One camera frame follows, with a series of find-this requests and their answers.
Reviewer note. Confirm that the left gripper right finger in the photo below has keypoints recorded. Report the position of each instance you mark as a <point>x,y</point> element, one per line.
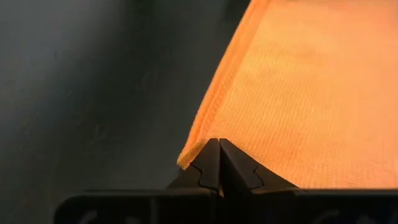
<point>295,207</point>

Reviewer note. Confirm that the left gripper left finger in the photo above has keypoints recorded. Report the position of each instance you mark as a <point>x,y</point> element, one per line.
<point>140,207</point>

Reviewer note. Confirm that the orange microfiber towel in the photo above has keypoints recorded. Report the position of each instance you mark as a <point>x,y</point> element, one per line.
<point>311,93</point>

